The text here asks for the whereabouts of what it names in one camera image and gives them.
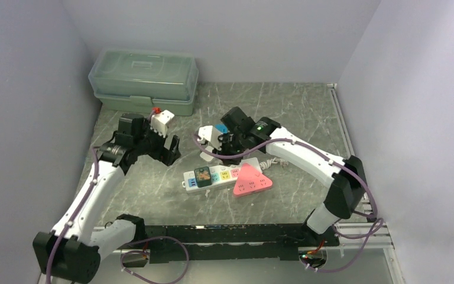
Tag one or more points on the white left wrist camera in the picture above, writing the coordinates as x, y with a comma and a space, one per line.
159, 121

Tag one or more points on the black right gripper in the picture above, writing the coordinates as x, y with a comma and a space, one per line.
223, 138

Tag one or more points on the pink triangular power strip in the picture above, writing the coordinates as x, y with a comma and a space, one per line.
250, 180

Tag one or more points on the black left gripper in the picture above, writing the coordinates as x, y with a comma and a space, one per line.
165, 155

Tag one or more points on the white multicolour power strip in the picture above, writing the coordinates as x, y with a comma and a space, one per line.
221, 176

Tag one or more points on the dark green cube socket adapter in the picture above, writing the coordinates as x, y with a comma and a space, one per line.
202, 176

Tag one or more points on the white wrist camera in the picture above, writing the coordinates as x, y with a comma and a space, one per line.
210, 135
159, 121

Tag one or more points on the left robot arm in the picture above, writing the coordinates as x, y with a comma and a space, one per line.
72, 250

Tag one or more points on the white plug adapter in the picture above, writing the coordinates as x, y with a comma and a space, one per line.
206, 157

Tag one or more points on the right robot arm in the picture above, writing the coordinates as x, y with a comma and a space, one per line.
344, 177

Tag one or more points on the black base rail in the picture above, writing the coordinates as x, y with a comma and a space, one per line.
166, 243

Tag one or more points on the blue plug adapter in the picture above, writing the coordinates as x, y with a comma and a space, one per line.
222, 128

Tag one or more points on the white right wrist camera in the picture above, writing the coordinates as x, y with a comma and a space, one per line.
210, 135

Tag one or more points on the green plastic storage box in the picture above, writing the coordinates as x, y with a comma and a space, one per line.
140, 80

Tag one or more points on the aluminium frame rail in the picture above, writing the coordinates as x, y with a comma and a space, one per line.
73, 251

